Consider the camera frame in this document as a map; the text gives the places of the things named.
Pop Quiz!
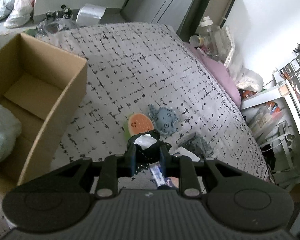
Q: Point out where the black and white soft toy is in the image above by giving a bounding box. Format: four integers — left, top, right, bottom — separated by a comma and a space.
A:
126, 129, 172, 175

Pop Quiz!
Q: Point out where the watermelon slice plush toy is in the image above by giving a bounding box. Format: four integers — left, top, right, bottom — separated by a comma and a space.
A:
123, 113, 154, 140

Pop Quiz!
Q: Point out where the blue octopus plush toy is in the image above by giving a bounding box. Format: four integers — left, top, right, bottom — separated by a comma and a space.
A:
148, 105, 178, 136

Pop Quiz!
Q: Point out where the dark item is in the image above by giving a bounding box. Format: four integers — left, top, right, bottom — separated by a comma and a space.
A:
178, 132, 213, 159

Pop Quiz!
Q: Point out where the white folded cloth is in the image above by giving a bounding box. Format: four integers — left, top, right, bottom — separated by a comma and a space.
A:
171, 147, 200, 162

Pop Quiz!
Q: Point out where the grey patterned bed cover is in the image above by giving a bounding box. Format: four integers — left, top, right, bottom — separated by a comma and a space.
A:
0, 23, 268, 237

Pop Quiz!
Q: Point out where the pink pillow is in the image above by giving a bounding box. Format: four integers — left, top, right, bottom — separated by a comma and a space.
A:
184, 42, 241, 108

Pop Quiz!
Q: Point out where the brown cardboard box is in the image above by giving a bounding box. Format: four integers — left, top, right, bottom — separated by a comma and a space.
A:
0, 33, 87, 185

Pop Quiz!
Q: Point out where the paper cup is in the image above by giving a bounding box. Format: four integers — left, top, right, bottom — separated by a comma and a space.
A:
189, 35, 204, 47

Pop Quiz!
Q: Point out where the clear plastic bottle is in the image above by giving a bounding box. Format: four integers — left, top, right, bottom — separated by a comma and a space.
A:
199, 16, 219, 61

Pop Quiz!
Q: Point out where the light blue fluffy plush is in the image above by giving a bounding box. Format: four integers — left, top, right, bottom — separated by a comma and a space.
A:
0, 105, 22, 162

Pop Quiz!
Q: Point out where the white shelf unit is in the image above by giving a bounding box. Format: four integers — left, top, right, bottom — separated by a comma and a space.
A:
239, 67, 300, 188

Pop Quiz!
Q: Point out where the white plastic bag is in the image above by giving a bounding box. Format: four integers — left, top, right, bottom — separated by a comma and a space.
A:
4, 0, 34, 29

